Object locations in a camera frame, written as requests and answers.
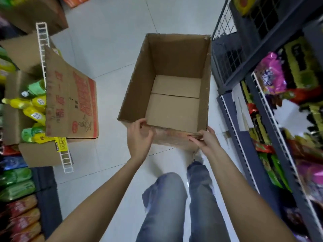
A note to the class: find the person's right leg in jeans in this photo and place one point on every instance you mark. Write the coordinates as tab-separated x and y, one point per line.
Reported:
204	204

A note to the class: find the stack of black lime packets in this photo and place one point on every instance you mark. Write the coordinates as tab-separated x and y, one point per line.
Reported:
302	68

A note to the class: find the plain brown cardboard box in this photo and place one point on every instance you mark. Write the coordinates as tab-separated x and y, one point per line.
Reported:
37	12

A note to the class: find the blue snack packet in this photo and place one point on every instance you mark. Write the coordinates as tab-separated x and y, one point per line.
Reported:
12	163

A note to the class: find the person's right forearm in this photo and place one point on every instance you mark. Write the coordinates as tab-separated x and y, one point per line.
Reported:
242	199

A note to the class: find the dark blue shelf base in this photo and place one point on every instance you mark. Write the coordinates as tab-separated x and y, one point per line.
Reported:
48	199

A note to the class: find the row of mixed snack packets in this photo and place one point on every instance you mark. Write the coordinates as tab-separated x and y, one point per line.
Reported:
265	148

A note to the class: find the orange snack packet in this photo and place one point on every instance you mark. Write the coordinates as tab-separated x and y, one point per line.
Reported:
75	1

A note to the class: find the row of red snack packets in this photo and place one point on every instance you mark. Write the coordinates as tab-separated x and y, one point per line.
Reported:
24	219

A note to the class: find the person's right thumb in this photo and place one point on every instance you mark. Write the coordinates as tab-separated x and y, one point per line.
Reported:
195	141

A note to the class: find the person's right hand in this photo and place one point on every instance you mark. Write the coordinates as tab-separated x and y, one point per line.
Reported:
209	144

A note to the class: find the yellow price tag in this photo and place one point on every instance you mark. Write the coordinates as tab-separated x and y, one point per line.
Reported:
61	144

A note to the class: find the person's left leg in jeans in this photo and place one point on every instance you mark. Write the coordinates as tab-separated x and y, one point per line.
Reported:
164	211

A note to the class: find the person's white shoe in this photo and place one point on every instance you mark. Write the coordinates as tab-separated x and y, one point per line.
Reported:
198	156

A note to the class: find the yellow red snack packet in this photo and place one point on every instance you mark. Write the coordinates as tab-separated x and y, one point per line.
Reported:
243	3

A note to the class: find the person's left hand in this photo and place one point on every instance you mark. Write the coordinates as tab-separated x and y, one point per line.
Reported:
137	143

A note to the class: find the person's left forearm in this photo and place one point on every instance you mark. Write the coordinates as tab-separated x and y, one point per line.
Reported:
101	199

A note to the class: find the person's leg in jeans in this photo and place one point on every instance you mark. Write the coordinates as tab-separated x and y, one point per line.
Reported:
164	211
204	204

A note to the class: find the dark grey shelf unit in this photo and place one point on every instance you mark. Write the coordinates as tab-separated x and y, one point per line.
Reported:
272	40

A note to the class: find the green snack packet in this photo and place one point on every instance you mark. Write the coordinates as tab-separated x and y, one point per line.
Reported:
17	190
15	175

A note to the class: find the person's left thumb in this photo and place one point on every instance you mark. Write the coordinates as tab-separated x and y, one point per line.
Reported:
149	134

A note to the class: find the group of yellow green bottles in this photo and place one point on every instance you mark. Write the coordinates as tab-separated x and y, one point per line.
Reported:
32	112

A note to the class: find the pink purple snack packet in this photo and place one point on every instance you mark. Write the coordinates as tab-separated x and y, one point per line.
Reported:
311	176

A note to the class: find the red printed cardboard box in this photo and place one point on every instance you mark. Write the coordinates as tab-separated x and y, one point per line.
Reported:
73	105

